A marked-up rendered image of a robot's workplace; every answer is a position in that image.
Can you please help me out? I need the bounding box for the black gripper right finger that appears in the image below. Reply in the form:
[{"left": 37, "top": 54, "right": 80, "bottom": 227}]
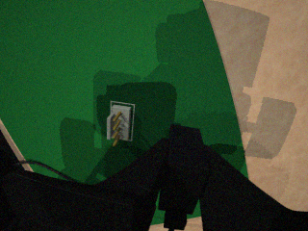
[{"left": 199, "top": 143, "right": 308, "bottom": 231}]

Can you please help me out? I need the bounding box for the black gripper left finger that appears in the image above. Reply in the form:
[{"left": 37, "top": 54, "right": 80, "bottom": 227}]
[{"left": 3, "top": 139, "right": 169, "bottom": 231}]

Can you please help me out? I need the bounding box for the green circuit board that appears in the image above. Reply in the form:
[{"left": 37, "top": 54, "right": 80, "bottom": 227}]
[{"left": 0, "top": 0, "right": 249, "bottom": 185}]

